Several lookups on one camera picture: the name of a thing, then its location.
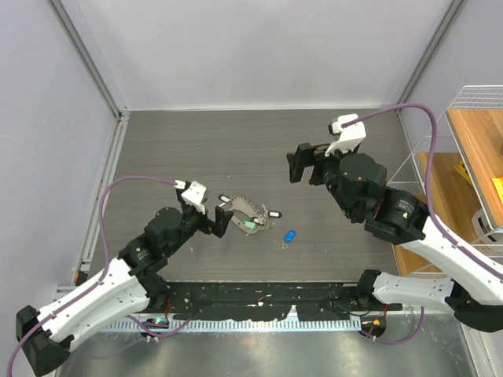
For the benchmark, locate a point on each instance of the yellow packet on shelf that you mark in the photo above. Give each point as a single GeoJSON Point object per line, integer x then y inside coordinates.
{"type": "Point", "coordinates": [461, 169]}

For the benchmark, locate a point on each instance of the black key tag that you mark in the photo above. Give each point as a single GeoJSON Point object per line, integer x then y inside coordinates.
{"type": "Point", "coordinates": [224, 199]}

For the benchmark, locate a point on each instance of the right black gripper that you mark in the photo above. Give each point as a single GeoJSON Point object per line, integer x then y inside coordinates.
{"type": "Point", "coordinates": [303, 156]}

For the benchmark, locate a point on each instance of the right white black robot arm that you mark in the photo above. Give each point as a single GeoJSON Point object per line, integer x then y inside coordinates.
{"type": "Point", "coordinates": [472, 287]}

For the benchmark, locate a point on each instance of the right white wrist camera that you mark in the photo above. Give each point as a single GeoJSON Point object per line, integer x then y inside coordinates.
{"type": "Point", "coordinates": [349, 134]}

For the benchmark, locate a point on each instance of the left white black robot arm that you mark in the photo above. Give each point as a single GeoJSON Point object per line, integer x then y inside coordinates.
{"type": "Point", "coordinates": [127, 283]}

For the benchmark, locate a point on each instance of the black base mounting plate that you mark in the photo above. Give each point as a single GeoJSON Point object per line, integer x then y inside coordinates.
{"type": "Point", "coordinates": [264, 301]}

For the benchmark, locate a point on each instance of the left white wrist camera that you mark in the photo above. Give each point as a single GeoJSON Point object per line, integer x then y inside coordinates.
{"type": "Point", "coordinates": [192, 193]}

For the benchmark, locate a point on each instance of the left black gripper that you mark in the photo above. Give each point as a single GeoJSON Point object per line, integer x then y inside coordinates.
{"type": "Point", "coordinates": [208, 226]}

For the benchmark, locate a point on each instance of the white device on shelf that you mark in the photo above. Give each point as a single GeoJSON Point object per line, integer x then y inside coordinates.
{"type": "Point", "coordinates": [484, 233]}

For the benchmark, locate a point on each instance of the white slotted cable duct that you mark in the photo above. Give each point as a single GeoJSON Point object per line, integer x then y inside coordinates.
{"type": "Point", "coordinates": [289, 324]}

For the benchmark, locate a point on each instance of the white wire shelf rack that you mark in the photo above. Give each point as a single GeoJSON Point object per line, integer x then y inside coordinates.
{"type": "Point", "coordinates": [467, 168]}

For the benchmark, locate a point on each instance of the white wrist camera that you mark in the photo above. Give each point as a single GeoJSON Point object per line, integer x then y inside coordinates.
{"type": "Point", "coordinates": [192, 193]}
{"type": "Point", "coordinates": [349, 134]}

